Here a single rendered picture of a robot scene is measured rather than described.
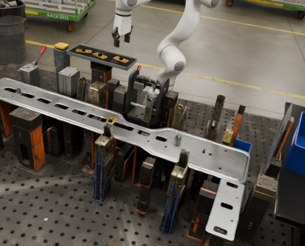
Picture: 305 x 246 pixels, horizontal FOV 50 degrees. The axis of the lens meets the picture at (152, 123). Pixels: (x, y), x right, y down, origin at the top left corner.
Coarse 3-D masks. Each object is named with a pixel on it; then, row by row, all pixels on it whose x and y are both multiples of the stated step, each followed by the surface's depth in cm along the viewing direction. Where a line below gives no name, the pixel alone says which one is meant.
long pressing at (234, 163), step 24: (0, 96) 165; (48, 96) 170; (72, 120) 155; (96, 120) 157; (120, 120) 159; (144, 144) 146; (168, 144) 148; (192, 144) 150; (216, 144) 152; (192, 168) 137; (216, 168) 138; (240, 168) 140
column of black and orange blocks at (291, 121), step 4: (292, 120) 139; (288, 124) 139; (292, 124) 139; (288, 128) 140; (284, 132) 142; (288, 132) 141; (284, 136) 143; (280, 140) 146; (284, 140) 144; (280, 144) 146; (280, 148) 147; (276, 152) 149; (280, 152) 148; (276, 156) 149
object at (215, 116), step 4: (220, 96) 147; (224, 96) 146; (216, 100) 147; (220, 100) 144; (224, 100) 146; (216, 104) 148; (220, 104) 148; (216, 108) 150; (220, 108) 148; (216, 112) 150; (220, 112) 149; (212, 116) 151; (216, 116) 151; (212, 120) 152; (216, 120) 152; (216, 124) 152; (216, 128) 152
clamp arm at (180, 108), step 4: (180, 104) 156; (176, 108) 157; (180, 108) 156; (176, 112) 157; (180, 112) 157; (176, 116) 159; (180, 116) 158; (176, 120) 160; (180, 120) 159; (172, 124) 161; (176, 124) 160; (176, 128) 161
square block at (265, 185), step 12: (264, 180) 126; (276, 180) 127; (252, 192) 128; (264, 192) 124; (252, 204) 129; (264, 204) 127; (252, 216) 133; (240, 228) 138; (252, 228) 136; (240, 240) 142; (252, 240) 139
